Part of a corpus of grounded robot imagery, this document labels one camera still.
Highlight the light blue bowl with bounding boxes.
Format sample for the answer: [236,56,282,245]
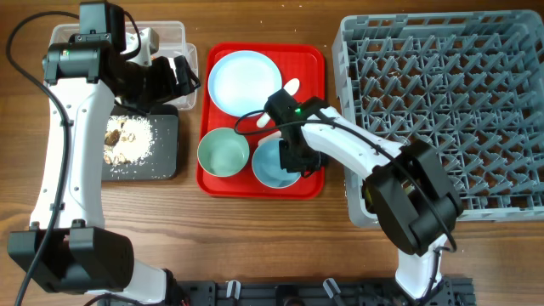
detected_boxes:
[252,138,301,189]

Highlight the rice and food scraps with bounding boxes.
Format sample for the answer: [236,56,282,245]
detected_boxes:
[104,116,155,167]

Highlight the green bowl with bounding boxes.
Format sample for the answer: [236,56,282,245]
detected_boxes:
[197,127,250,178]

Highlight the yellow plastic cup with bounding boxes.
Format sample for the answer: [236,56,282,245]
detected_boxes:
[361,186,374,213]

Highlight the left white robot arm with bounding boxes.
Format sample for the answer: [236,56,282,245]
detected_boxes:
[8,1,201,305]

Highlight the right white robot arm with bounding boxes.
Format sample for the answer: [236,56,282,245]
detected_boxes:
[264,89,463,303]

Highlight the clear plastic waste bin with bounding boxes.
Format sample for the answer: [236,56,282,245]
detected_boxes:
[42,20,200,111]

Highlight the black waste tray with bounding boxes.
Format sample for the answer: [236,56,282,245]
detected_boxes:
[102,105,179,182]

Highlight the grey dishwasher rack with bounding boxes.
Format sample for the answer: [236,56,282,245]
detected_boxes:
[331,9,544,229]

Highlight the white plastic fork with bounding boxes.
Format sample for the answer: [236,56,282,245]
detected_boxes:
[258,130,281,145]

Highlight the light blue plate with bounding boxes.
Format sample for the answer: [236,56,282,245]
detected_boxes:
[207,50,283,117]

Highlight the white plastic spoon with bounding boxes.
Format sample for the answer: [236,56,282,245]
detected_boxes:
[257,78,300,128]

